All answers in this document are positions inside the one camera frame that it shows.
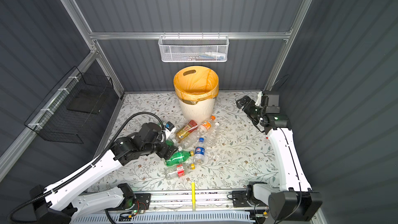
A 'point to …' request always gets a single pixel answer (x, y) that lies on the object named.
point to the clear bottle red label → (179, 172)
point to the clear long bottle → (192, 140)
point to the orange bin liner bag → (193, 84)
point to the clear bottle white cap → (212, 138)
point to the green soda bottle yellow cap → (180, 157)
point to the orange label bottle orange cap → (207, 125)
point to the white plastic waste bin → (200, 112)
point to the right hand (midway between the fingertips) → (243, 106)
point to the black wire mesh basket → (67, 113)
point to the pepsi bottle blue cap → (199, 152)
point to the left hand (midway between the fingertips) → (171, 142)
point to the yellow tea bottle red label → (191, 126)
